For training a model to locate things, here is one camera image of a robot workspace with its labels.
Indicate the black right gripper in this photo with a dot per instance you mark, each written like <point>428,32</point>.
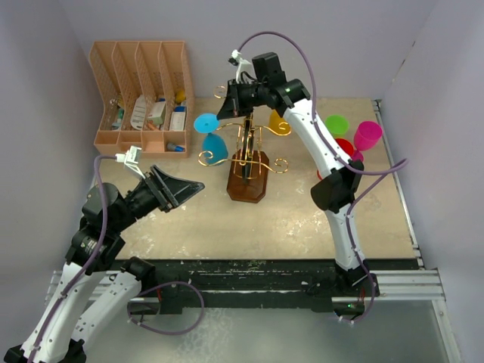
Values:
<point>231,106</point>

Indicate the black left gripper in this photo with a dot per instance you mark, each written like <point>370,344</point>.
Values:
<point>169,190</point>

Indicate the blue wine glass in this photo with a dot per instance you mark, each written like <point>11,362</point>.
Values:
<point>214,151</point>

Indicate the yellow wine glass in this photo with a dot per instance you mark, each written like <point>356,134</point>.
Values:
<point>278,125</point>

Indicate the gold black wine glass rack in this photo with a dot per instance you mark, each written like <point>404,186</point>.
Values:
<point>249,164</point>

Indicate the green wine glass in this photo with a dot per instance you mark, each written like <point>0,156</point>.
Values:
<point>337,125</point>

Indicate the red wine glass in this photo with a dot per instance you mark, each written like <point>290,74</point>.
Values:
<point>345,147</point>

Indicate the pink wine glass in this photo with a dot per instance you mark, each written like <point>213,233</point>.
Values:
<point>366,137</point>

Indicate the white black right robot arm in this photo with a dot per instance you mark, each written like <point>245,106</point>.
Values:
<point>335,194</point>

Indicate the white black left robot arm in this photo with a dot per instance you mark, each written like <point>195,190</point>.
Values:
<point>70,323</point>

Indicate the grey blue cylinder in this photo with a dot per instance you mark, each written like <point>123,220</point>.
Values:
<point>172,147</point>

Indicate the yellow small object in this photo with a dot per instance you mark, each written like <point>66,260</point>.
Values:
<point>180,96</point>

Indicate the white blue box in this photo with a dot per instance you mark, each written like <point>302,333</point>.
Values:
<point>178,119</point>

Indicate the white medicine box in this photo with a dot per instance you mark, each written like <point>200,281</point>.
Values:
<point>157,114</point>

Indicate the peach plastic file organizer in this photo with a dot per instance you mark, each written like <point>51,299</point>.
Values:
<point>131,77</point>

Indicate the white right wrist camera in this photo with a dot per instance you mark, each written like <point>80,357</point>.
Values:
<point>240,63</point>

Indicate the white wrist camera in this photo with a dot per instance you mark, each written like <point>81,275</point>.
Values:
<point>240,63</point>
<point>130,160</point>

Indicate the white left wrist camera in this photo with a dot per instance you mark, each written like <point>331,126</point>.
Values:
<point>130,160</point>

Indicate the aluminium table frame rail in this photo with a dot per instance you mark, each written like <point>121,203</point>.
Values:
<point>313,284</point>

